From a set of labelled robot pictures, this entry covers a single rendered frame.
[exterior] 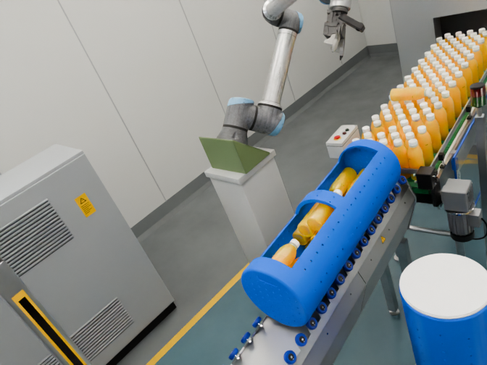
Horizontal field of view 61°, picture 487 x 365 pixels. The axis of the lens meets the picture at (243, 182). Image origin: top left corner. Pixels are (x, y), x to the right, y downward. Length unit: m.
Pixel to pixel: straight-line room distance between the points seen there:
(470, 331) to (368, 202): 0.59
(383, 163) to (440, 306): 0.70
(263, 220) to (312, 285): 1.10
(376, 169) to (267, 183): 0.83
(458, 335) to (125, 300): 2.23
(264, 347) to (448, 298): 0.66
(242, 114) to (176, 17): 2.37
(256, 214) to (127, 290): 1.14
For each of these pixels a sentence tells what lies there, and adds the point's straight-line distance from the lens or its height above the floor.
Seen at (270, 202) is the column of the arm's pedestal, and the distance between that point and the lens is 2.54.
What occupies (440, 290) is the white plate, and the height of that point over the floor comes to 1.04.
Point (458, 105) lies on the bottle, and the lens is 2.73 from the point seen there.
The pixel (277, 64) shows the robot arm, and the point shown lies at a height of 1.51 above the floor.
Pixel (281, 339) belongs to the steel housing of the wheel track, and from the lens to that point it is 1.65.
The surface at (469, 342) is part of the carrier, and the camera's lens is 1.56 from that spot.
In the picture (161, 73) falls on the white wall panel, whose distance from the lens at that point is 4.45.
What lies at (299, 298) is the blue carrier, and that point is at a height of 1.15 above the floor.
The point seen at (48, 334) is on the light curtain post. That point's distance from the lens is 1.40.
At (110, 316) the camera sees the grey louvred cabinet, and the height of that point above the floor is 0.38.
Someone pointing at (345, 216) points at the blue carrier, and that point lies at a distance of 1.65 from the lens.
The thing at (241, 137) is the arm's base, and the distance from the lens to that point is 2.39.
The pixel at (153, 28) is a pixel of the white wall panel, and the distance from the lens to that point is 4.46.
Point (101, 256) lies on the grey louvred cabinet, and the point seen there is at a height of 0.79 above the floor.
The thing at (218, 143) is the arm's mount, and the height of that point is 1.29.
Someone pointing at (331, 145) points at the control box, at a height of 1.09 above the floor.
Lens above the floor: 2.18
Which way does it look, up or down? 28 degrees down
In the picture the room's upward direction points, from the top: 23 degrees counter-clockwise
